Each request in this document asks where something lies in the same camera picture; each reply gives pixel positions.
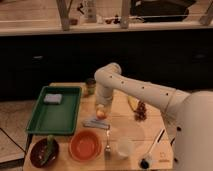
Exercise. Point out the silver fork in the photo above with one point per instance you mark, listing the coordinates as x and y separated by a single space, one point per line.
107 150

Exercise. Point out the green cucumber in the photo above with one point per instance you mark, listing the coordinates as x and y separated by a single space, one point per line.
49 148

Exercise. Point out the blue grey sponge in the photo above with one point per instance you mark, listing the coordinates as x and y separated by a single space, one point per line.
53 98

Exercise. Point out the clear plastic cup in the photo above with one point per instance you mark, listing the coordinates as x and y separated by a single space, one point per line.
124 147

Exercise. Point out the dark brown bowl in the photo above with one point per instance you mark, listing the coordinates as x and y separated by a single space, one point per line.
38 151

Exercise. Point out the small jar with dark lid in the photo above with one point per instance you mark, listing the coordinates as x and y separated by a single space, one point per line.
90 86

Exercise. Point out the green plastic tray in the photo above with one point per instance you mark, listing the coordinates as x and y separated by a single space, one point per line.
55 119

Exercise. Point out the grey blue cloth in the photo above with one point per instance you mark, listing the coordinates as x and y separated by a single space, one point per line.
95 124

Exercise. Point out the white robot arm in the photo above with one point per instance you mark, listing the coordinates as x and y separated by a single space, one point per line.
193 150

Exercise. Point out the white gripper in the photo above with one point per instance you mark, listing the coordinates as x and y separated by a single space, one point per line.
104 99

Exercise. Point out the red yellow apple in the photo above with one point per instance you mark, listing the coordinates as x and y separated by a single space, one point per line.
102 114

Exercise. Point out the wooden chair leg middle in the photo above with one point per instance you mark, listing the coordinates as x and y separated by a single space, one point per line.
125 11

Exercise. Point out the black bag on floor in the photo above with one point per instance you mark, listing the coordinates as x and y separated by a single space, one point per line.
161 10

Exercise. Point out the red bowl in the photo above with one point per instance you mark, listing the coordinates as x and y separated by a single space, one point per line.
85 146

